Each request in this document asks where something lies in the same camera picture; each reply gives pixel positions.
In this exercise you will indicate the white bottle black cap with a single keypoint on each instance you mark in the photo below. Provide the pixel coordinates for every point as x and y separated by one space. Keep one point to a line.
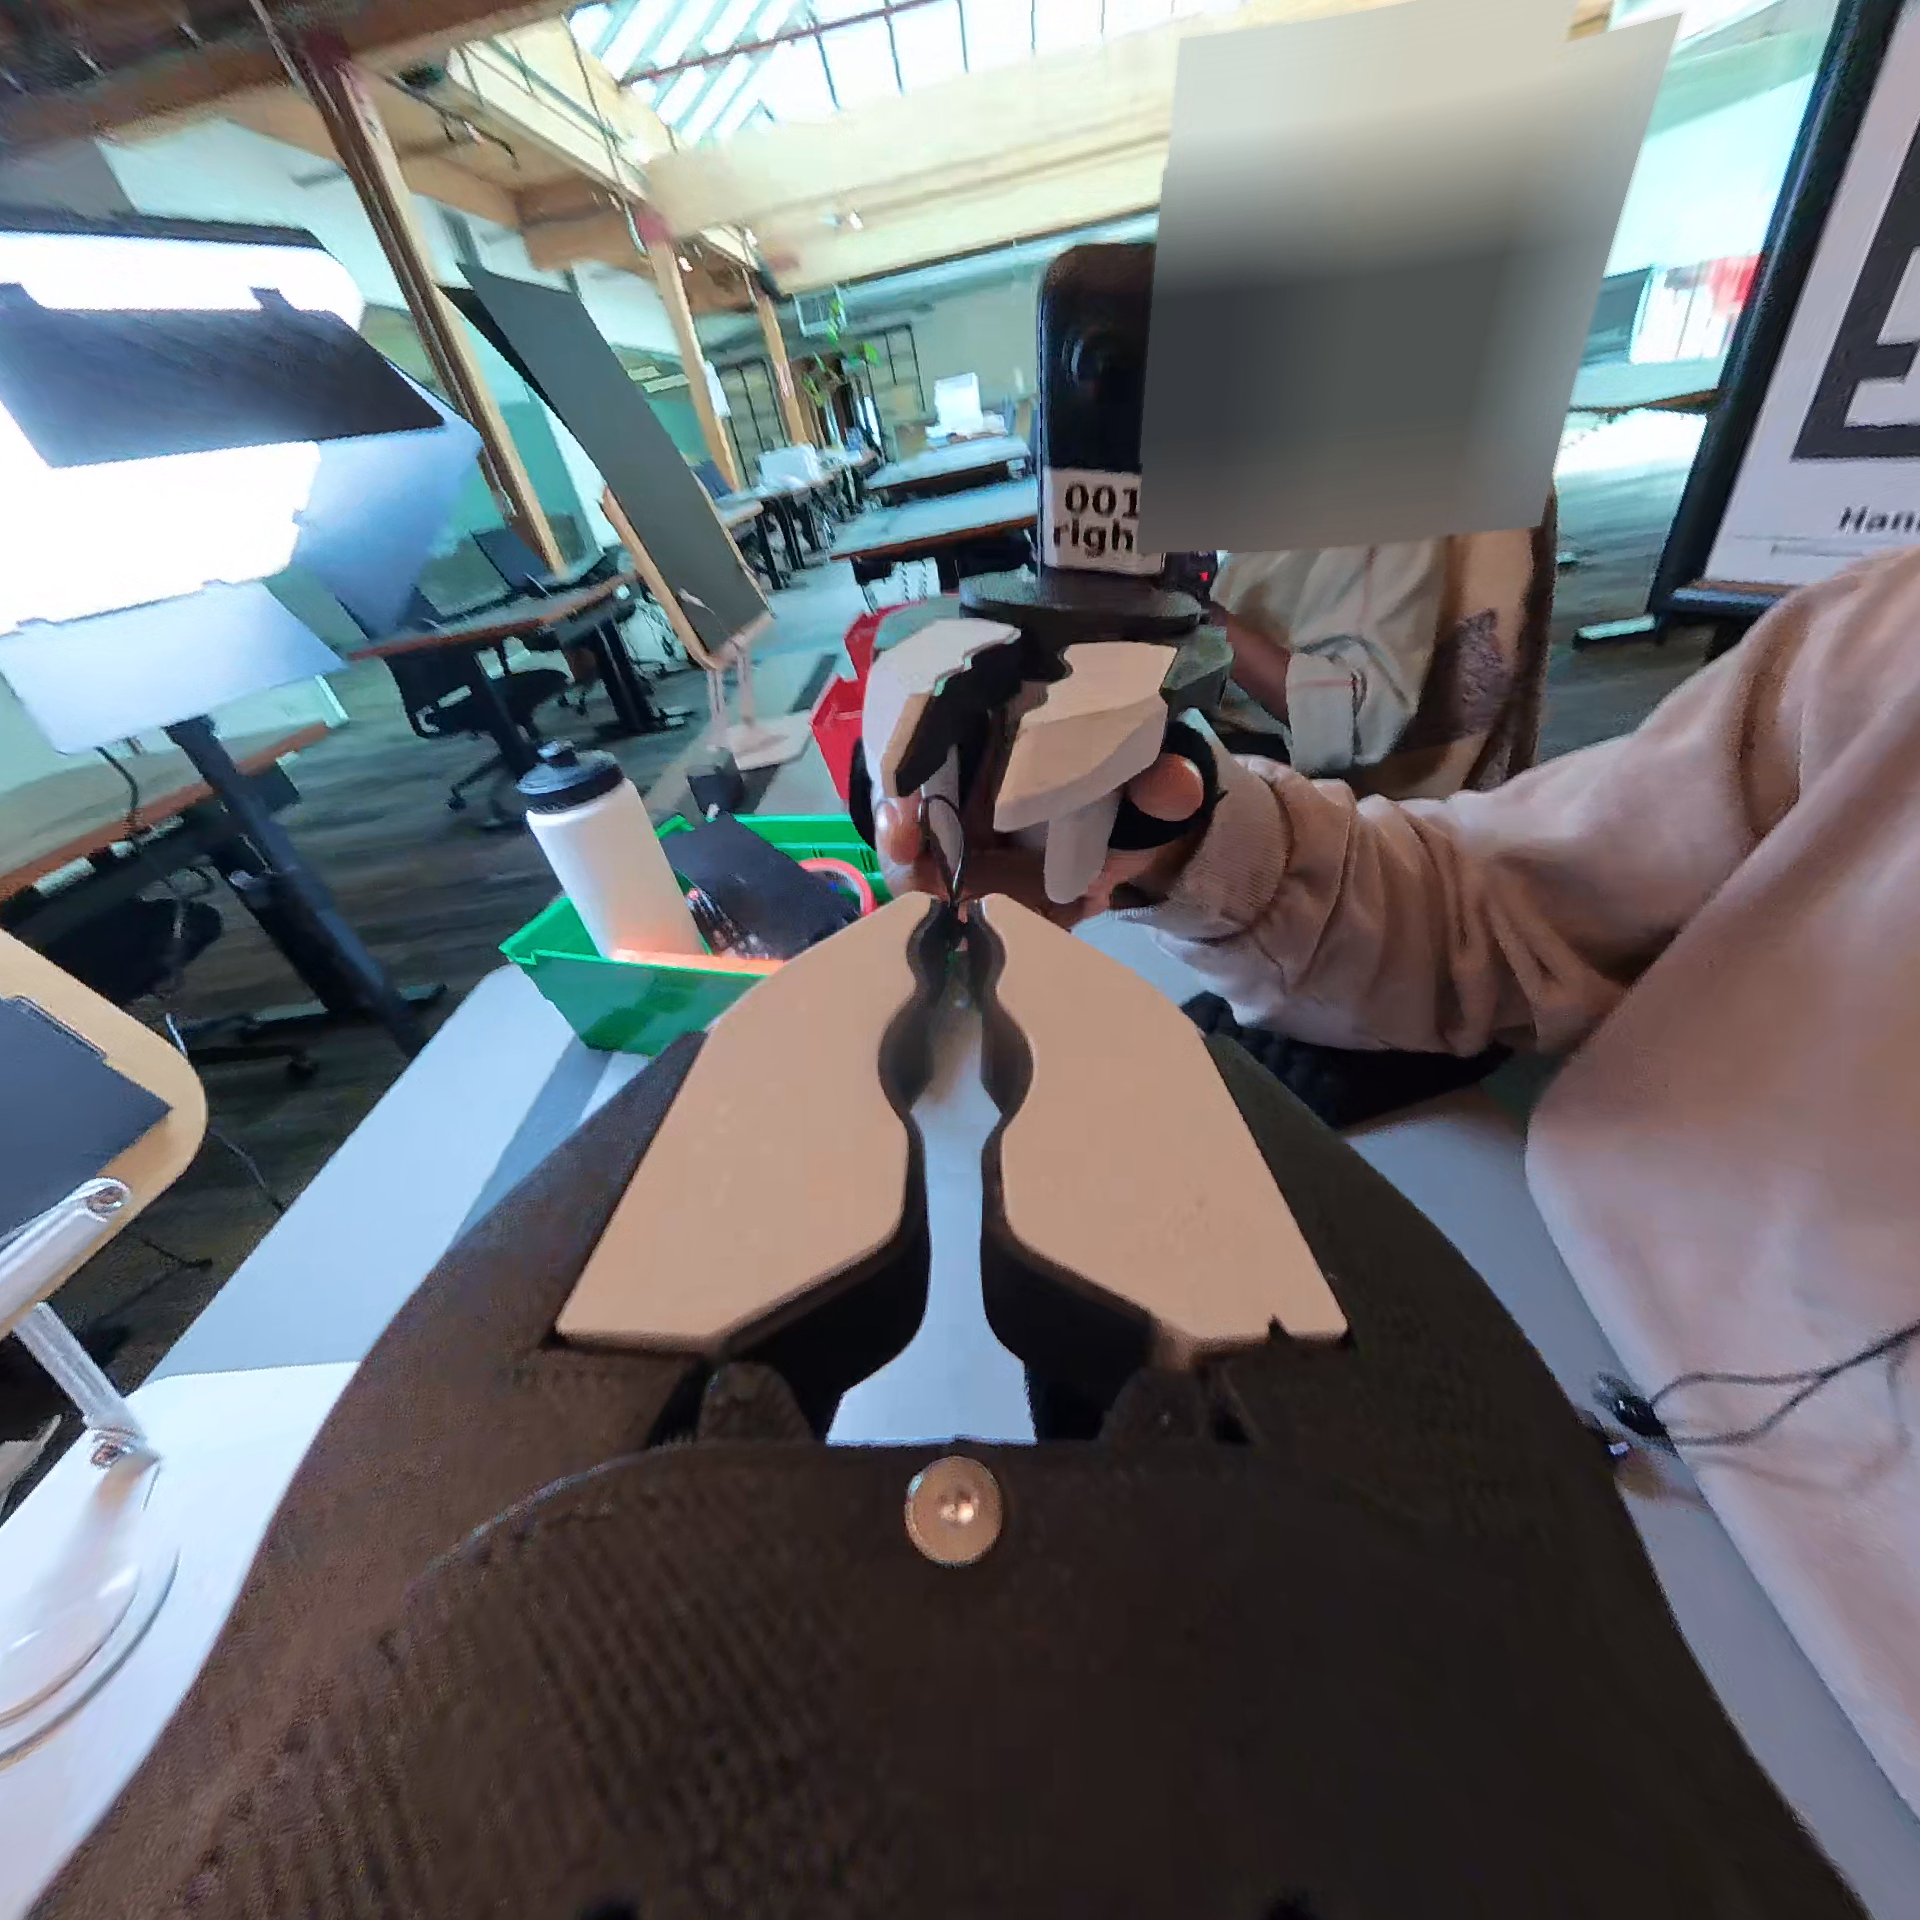
616 856

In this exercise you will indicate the black light stand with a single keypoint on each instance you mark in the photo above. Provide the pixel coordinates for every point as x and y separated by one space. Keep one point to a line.
283 885

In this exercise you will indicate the wooden office desk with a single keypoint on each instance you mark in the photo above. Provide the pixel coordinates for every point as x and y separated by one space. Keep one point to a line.
493 616
149 796

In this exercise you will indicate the black board with wooden rim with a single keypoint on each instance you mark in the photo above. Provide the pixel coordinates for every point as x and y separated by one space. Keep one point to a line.
75 1109
628 436

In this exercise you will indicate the black office chair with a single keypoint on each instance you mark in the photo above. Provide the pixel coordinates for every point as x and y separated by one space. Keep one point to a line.
480 692

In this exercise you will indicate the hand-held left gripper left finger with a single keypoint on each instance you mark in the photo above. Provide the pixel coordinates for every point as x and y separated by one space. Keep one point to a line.
749 1184

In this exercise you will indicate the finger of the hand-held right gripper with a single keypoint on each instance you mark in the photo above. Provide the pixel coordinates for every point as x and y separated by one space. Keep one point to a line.
908 692
1089 734

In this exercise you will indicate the green potted plant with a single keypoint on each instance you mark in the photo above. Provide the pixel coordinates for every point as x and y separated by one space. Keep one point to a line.
833 339

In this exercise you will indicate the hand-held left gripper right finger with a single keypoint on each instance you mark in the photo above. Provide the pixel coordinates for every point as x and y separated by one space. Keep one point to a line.
1154 1184

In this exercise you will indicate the person's right forearm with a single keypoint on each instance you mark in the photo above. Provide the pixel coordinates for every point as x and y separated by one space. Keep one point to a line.
1500 839

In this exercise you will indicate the black framed marker sign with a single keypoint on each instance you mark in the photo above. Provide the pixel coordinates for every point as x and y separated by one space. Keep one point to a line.
1799 376

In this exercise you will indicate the green plastic bin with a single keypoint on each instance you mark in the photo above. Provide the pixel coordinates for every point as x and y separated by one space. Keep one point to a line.
628 1005

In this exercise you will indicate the low red plastic bin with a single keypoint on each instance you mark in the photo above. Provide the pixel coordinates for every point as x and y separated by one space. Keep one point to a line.
839 720

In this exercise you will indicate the black plate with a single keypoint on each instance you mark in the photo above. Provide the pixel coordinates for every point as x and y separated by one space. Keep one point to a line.
749 885

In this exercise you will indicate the studio softbox light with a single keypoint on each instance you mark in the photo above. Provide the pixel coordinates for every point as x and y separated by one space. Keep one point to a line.
180 495

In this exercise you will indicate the black thread loop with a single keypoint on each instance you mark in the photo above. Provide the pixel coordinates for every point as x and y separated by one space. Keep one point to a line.
953 885

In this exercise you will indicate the person's right hand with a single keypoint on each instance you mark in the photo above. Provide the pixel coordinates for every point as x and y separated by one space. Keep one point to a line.
1177 804

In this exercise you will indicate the red tape roll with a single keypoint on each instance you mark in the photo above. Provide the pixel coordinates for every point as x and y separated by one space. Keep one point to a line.
848 875

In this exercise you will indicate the white metal rod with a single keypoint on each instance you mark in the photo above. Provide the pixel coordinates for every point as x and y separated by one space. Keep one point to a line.
75 1381

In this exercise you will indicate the long orange block stick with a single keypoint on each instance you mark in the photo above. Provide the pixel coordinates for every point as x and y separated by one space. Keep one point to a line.
705 960

